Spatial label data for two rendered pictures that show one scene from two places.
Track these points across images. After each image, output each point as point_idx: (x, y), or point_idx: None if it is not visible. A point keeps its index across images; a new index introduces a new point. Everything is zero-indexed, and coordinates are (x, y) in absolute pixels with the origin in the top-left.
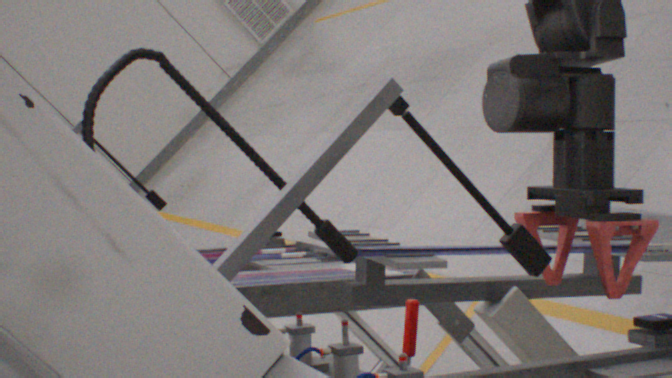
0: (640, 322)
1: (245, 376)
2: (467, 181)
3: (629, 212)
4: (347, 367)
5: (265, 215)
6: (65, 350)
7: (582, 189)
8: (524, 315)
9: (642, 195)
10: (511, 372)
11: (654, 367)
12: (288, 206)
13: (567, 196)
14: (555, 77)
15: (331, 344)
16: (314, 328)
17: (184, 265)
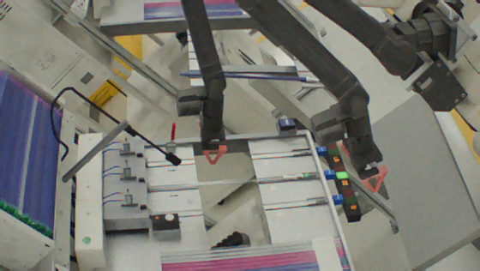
0: (279, 123)
1: (47, 251)
2: (152, 144)
3: (218, 144)
4: (126, 171)
5: (89, 154)
6: (17, 247)
7: (206, 132)
8: (263, 84)
9: (224, 139)
10: (216, 141)
11: (271, 146)
12: (95, 153)
13: (201, 133)
14: (196, 102)
15: (123, 163)
16: (129, 143)
17: (33, 238)
